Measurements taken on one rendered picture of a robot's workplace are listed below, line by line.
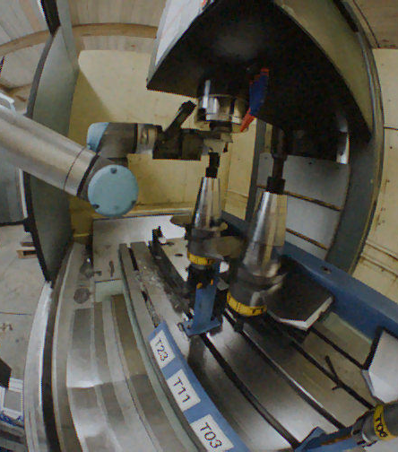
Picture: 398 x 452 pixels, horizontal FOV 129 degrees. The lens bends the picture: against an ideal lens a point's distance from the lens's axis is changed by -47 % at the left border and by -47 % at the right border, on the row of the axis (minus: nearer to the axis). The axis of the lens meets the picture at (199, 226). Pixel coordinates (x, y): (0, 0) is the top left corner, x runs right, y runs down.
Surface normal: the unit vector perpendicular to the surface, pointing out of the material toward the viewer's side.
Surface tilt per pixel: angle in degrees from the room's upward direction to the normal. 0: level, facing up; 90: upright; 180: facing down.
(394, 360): 0
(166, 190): 90
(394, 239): 90
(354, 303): 90
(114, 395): 7
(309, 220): 90
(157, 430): 7
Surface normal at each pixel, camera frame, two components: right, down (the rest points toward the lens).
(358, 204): -0.88, 0.08
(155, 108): 0.47, 0.33
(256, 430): 0.09, -0.94
